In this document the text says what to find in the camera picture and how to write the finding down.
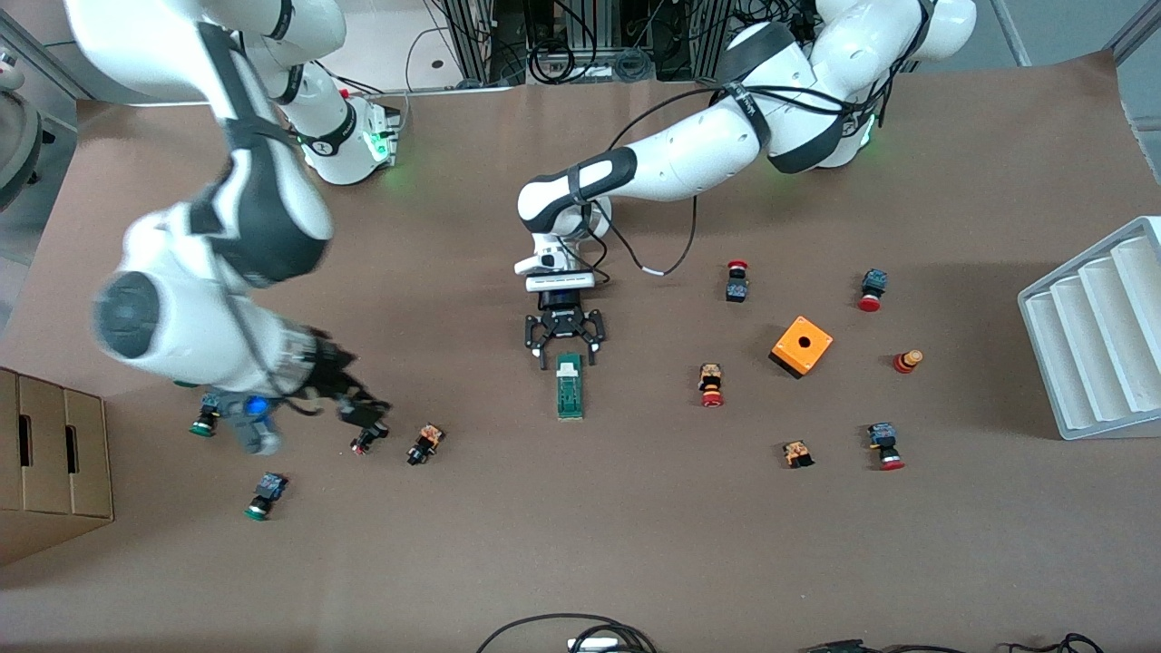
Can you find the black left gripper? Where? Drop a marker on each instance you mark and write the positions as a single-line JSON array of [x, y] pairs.
[[563, 322]]

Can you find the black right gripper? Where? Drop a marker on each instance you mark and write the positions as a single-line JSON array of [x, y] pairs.
[[332, 374]]

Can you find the green load switch white lever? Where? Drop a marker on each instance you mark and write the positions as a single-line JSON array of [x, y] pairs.
[[570, 394]]

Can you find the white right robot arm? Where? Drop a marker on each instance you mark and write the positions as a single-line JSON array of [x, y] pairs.
[[181, 317]]

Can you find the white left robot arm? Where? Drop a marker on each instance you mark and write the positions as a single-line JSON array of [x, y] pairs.
[[707, 154]]

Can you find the black square pushbutton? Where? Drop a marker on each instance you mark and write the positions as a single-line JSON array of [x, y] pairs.
[[361, 444]]

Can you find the black selector orange contact block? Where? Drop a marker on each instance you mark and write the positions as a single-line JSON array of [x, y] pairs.
[[426, 442]]

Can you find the red button orange contact block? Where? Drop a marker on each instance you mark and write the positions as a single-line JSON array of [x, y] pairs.
[[711, 381]]

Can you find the brown paper table cover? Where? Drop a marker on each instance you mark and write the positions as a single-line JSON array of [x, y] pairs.
[[635, 544]]

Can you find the white plug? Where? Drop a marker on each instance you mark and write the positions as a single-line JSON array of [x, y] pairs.
[[594, 644]]

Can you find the aluminium equipment rack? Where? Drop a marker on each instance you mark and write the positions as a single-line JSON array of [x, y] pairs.
[[476, 36]]

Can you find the brown cardboard box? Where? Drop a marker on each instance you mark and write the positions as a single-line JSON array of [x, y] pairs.
[[54, 472]]

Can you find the white board with hole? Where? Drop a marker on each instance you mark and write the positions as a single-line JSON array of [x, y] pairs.
[[422, 45]]

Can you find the red yellow emergency button head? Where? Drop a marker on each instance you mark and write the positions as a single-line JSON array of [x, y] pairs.
[[907, 362]]

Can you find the grey round stand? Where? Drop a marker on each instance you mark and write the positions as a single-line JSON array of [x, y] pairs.
[[18, 136]]

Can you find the grey aluminium profile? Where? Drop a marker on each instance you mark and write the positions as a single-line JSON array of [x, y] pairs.
[[1138, 27], [36, 50]]

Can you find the grey ribbed plastic tray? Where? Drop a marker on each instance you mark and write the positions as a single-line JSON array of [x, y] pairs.
[[1088, 363]]

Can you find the green pushbutton switch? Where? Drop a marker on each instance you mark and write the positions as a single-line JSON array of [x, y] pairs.
[[268, 492], [204, 422]]

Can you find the red pushbutton switch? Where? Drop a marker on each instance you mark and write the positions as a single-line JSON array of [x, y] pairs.
[[873, 283], [883, 440], [736, 290]]

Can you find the orange button enclosure box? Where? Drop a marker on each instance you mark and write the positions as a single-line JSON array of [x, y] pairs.
[[789, 349]]

